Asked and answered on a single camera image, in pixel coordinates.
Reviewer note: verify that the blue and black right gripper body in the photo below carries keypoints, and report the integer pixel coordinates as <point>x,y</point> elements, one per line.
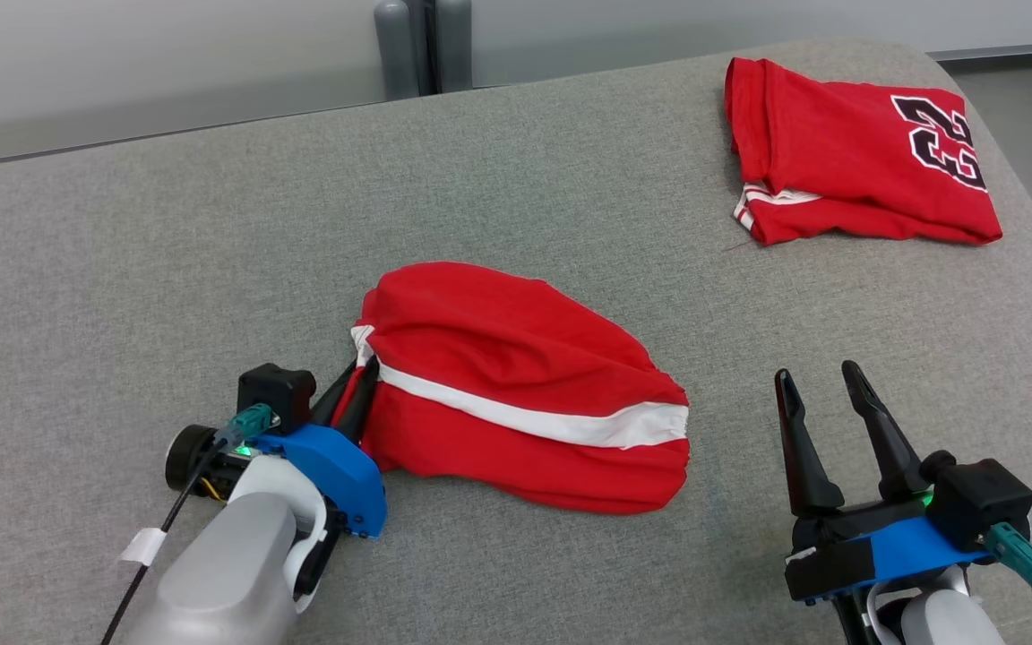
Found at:
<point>838,560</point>

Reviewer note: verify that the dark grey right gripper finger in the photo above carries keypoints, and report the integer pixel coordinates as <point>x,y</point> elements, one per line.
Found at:
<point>807,466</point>
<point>892,457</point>

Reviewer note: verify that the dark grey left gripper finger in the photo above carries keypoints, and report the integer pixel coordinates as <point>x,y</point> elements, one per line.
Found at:
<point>361,403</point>
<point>334,401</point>

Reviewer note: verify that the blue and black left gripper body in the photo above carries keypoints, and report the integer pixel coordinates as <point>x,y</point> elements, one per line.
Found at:
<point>341,475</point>

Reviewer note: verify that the red shorts with white stripe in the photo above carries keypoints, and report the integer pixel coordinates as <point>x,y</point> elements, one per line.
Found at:
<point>498,340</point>

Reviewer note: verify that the red jersey with number 23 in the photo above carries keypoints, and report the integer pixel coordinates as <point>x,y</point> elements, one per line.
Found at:
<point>838,143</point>

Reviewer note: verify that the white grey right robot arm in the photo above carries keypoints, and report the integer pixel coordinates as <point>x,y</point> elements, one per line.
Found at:
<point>946,623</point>

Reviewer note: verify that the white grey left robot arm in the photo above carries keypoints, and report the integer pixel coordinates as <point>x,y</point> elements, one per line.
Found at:
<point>220,573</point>

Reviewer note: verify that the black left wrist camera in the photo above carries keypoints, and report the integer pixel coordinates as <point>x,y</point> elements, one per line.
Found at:
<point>274,394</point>

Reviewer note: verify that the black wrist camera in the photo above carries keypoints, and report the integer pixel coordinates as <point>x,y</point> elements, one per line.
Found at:
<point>982,502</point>
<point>274,394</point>

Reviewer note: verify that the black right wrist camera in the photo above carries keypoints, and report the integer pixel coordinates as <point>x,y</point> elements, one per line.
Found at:
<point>982,502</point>

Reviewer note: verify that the grey partition joint post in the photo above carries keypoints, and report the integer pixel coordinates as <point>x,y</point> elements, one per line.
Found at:
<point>395,45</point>

